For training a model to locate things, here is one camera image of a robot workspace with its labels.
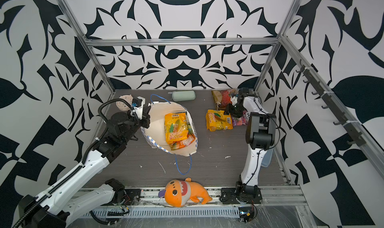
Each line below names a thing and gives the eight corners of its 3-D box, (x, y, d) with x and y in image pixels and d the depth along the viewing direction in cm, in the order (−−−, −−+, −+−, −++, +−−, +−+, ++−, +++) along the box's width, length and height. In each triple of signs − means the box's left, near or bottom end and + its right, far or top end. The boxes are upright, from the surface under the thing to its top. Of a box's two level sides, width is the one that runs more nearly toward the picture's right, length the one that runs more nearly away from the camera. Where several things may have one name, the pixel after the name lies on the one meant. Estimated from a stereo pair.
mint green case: (171, 101, 115) (171, 98, 113) (172, 93, 121) (172, 90, 118) (195, 101, 115) (195, 98, 113) (195, 93, 121) (195, 90, 119)
